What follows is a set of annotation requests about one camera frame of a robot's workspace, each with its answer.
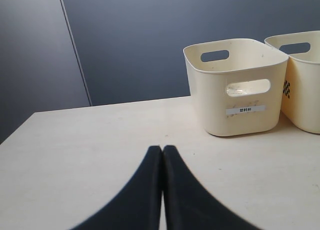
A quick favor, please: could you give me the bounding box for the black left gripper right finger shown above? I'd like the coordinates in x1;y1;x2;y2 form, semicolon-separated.
162;145;258;230

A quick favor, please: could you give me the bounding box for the cream bin middle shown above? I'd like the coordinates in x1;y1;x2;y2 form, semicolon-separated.
264;30;320;134

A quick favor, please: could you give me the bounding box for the cream bin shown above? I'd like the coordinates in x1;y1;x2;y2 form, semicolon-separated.
183;38;289;137
264;30;320;134

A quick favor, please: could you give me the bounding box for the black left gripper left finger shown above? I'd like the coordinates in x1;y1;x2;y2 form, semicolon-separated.
73;145;163;230

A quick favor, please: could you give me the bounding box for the cream bin left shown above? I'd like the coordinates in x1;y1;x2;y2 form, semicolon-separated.
183;38;289;137

